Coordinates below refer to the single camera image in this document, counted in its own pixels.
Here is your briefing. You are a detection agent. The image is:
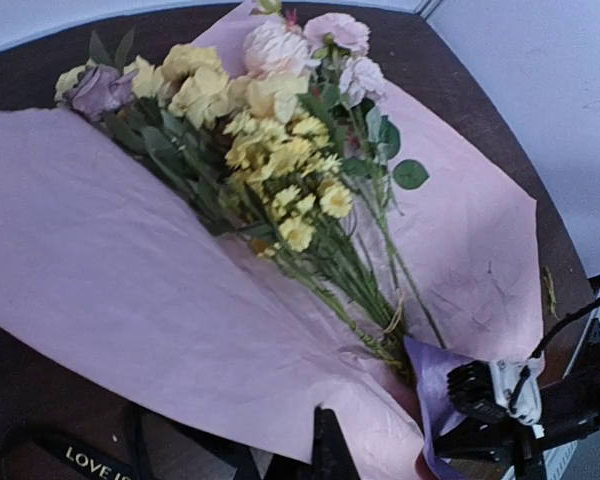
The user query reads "black printed ribbon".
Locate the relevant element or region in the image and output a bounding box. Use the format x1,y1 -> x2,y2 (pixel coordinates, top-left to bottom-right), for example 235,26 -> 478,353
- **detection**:
0,404 -> 261,480

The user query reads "cream rose flower stem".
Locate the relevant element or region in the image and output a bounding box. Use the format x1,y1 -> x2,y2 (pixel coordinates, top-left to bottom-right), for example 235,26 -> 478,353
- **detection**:
54,35 -> 411,375

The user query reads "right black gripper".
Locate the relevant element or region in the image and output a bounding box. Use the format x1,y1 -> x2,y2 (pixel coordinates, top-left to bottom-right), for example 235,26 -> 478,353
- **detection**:
437,379 -> 600,479

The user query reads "fallen green stem piece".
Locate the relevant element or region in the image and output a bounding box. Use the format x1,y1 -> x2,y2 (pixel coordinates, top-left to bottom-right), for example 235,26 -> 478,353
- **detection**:
541,266 -> 559,320

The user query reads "purple pink wrapping paper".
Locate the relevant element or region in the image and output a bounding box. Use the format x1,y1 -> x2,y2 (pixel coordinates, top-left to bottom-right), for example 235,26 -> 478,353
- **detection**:
0,0 -> 546,480

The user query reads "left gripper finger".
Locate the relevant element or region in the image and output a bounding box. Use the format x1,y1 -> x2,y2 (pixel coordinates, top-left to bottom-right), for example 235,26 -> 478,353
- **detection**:
311,407 -> 361,480

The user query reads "small yellow daisy bunch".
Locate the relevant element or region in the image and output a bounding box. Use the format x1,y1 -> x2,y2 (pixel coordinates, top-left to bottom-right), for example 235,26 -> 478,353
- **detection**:
224,110 -> 406,369

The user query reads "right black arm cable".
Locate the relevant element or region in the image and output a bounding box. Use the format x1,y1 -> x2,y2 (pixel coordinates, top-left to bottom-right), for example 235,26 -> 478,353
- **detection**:
527,289 -> 600,361

